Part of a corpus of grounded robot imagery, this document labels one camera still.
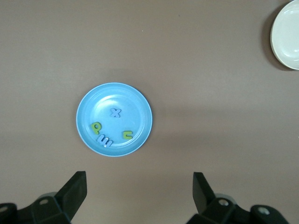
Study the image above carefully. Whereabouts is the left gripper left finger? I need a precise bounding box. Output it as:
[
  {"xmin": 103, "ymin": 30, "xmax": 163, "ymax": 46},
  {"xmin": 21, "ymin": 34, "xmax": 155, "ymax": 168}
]
[{"xmin": 0, "ymin": 171, "xmax": 87, "ymax": 224}]

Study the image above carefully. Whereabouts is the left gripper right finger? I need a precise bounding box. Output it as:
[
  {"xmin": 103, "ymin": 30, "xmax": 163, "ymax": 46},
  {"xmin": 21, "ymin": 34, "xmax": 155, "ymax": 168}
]
[{"xmin": 186, "ymin": 172, "xmax": 292, "ymax": 224}]

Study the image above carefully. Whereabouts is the blue letter m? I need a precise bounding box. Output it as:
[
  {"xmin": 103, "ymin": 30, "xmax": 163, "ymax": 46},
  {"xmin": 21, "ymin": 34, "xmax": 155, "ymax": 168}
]
[{"xmin": 97, "ymin": 133, "xmax": 114, "ymax": 148}]

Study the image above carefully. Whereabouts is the green letter p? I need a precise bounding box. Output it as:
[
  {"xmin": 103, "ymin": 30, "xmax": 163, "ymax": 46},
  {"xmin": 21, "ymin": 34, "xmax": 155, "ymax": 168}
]
[{"xmin": 90, "ymin": 121, "xmax": 103, "ymax": 135}]

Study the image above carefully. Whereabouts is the blue round plate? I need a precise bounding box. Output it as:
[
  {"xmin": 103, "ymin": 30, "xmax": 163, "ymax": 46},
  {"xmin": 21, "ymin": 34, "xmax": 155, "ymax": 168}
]
[{"xmin": 76, "ymin": 82, "xmax": 153, "ymax": 157}]

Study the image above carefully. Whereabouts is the brown table cover sheet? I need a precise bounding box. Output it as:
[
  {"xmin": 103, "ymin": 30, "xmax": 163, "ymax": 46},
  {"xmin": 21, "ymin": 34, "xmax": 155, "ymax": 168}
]
[{"xmin": 0, "ymin": 0, "xmax": 299, "ymax": 224}]

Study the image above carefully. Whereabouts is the beige round plate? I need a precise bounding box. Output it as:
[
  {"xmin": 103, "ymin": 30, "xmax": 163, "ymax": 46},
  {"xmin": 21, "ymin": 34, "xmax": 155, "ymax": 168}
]
[{"xmin": 270, "ymin": 0, "xmax": 299, "ymax": 70}]

